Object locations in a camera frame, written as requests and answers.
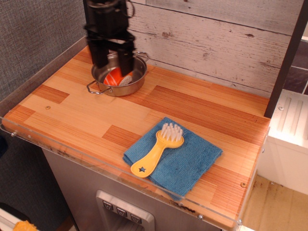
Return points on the silver dispenser panel with buttons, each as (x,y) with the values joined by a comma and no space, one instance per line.
(119,215)

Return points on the dark vertical post right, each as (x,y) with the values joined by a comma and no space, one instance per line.
(288,59)

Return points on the yellow scrub brush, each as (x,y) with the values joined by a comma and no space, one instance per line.
(169,136)

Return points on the orange salmon sushi toy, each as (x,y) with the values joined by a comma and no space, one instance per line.
(115,78)

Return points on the yellow object at bottom corner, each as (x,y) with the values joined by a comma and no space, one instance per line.
(24,226)

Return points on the clear acrylic edge guard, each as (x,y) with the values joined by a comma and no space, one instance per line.
(217,196)

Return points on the stainless steel pot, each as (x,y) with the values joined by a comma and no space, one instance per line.
(138,76)

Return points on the blue folded cloth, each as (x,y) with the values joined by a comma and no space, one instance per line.
(178,169)

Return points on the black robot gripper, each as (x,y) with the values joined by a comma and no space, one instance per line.
(107,29)

